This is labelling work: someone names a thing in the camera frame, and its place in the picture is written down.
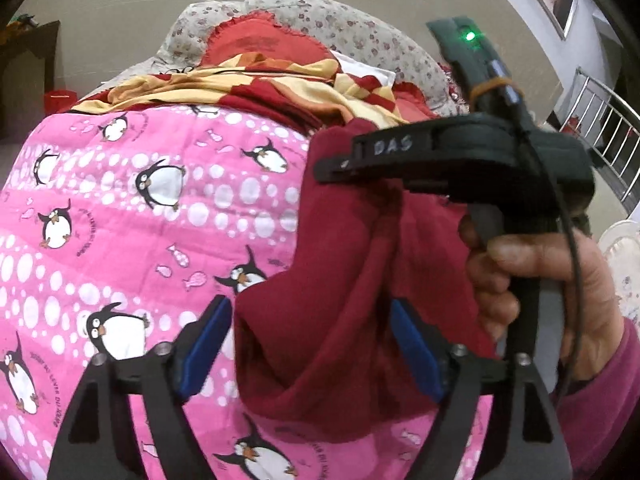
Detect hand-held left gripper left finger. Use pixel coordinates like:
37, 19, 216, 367
47, 295, 236, 480

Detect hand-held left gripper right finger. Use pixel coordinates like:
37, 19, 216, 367
390, 299, 573, 480

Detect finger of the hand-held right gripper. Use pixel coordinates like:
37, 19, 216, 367
314, 121, 451, 184

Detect maroon fleece garment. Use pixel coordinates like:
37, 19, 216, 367
232, 117, 506, 426

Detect person's right forearm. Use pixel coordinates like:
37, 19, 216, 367
550, 317, 640, 480

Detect person's right hand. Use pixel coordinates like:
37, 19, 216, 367
457, 214, 626, 382

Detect metal railing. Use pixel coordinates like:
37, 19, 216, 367
552, 66, 640, 211

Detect white cloth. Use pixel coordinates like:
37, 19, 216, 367
332, 50, 397, 87

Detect red and yellow patterned cloth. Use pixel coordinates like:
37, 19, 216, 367
75, 52, 431, 131

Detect pink penguin print blanket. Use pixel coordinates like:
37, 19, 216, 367
0, 105, 501, 480

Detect red bucket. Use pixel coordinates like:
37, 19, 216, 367
44, 89, 77, 114

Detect dark wooden cabinet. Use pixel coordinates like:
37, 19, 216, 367
0, 20, 61, 141

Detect black cable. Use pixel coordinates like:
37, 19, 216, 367
490, 60, 586, 396

